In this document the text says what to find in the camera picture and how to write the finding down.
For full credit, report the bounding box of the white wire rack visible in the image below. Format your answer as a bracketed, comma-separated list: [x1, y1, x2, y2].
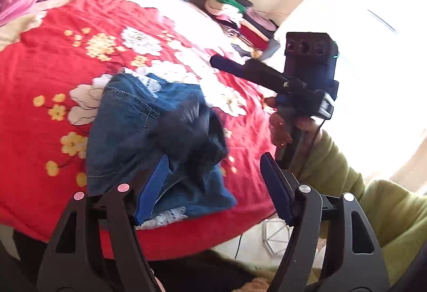
[262, 217, 295, 258]

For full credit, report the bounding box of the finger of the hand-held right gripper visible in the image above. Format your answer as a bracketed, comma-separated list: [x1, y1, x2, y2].
[209, 55, 291, 94]

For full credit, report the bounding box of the person's right hand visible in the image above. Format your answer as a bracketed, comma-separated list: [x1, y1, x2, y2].
[268, 96, 323, 149]

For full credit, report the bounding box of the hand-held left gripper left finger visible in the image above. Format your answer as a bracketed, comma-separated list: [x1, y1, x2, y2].
[36, 154, 169, 292]

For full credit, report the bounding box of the red floral blanket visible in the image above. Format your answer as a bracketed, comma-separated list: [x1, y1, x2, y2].
[0, 0, 285, 262]

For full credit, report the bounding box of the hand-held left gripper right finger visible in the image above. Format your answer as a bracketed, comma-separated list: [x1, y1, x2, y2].
[259, 152, 391, 292]

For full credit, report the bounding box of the stack of folded clothes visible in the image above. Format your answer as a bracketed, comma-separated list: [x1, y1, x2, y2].
[204, 0, 281, 61]

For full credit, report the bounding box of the blue denim pants lace trim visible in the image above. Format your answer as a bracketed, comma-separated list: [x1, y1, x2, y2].
[85, 72, 239, 230]

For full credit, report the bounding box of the person's right forearm green sleeve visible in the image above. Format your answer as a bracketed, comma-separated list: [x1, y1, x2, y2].
[294, 129, 427, 286]

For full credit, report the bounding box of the cream bed sheet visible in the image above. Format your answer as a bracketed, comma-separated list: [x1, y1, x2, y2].
[0, 0, 234, 55]

